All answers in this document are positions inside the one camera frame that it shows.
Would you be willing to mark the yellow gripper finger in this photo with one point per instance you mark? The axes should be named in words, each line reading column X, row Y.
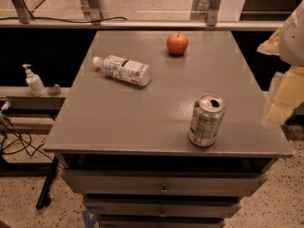
column 285, row 94
column 271, row 46

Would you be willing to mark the clear plastic water bottle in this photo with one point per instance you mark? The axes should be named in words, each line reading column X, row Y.
column 122, row 69

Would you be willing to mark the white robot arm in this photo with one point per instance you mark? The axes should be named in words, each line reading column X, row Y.
column 291, row 45

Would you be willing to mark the white pump dispenser bottle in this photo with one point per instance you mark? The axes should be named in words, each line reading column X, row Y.
column 34, row 82

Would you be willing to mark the opened aluminium soda can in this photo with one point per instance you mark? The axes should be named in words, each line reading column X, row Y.
column 207, row 116

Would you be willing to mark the red apple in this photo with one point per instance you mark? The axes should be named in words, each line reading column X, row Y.
column 177, row 43

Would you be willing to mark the grey drawer cabinet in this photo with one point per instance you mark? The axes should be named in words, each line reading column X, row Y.
column 107, row 125

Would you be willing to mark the cabinet drawer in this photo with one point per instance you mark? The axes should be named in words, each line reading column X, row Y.
column 163, row 207
column 114, row 223
column 166, row 184

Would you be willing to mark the small crumpled object on ledge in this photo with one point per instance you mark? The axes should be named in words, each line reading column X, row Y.
column 54, row 90

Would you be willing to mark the top cabinet drawer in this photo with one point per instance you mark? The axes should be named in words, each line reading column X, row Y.
column 166, row 184

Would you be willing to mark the black stand leg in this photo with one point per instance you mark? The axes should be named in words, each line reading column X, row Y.
column 44, row 198

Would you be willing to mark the metal railing frame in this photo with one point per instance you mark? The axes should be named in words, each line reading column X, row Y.
column 145, row 14

